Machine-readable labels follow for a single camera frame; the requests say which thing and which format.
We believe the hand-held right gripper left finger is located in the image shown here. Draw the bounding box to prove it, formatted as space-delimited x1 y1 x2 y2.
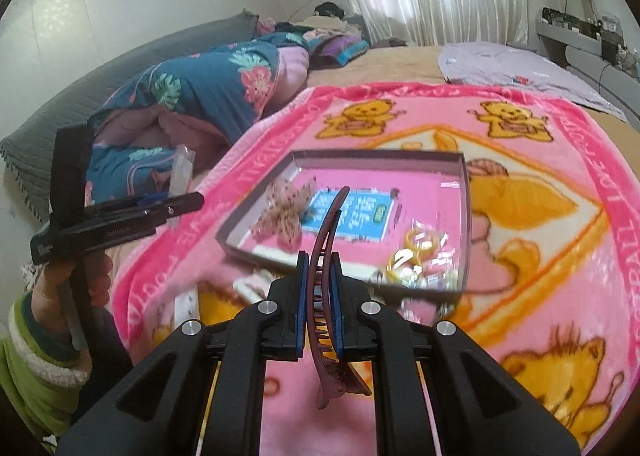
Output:
55 251 309 456

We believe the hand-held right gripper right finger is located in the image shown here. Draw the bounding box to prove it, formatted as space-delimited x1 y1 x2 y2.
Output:
330 256 583 456

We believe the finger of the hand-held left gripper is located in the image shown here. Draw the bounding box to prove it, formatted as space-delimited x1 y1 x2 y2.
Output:
85 210 171 233
90 192 206 217

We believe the dark red hair clip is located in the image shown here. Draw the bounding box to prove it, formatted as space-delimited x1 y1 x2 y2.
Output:
302 186 373 409

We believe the shallow pink cardboard box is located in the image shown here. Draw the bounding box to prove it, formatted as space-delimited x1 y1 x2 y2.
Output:
215 150 473 295

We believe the person's left forearm green sleeve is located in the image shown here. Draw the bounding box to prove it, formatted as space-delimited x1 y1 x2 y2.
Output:
0 293 93 442

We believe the person's left hand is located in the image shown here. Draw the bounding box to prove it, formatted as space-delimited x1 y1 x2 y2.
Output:
31 253 114 337

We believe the clear plastic bag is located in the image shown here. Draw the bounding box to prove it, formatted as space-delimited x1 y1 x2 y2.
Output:
169 145 197 198

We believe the grey quilted cushion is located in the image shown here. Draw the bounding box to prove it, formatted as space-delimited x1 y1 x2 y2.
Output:
0 11 261 226

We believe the white pink claw clip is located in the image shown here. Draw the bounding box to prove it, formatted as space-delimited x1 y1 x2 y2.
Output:
232 275 274 304

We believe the lace bow hair clip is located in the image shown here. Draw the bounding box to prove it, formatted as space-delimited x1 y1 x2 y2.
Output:
252 180 314 252

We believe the blue printed card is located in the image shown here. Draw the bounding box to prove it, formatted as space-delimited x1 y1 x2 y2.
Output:
300 188 397 243

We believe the yellow plastic packet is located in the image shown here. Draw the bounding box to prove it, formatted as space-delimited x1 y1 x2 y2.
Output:
385 228 461 289

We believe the blue floral quilt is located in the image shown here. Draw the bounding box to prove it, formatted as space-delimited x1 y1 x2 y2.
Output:
85 31 312 209

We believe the pink bear printed blanket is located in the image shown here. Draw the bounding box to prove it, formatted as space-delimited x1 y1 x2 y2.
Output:
112 83 640 456

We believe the purple striped pillow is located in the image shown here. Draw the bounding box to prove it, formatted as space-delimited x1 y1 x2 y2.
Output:
312 33 371 69

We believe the dark clothes pile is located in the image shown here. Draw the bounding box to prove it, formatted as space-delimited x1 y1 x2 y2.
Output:
290 1 371 37

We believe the tan bed sheet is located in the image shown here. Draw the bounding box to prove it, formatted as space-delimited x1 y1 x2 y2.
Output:
260 43 640 137

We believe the lilac cloth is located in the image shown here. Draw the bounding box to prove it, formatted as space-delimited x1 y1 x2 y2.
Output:
437 42 632 125

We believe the grey low cabinet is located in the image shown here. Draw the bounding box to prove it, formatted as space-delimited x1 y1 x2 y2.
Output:
535 6 640 128

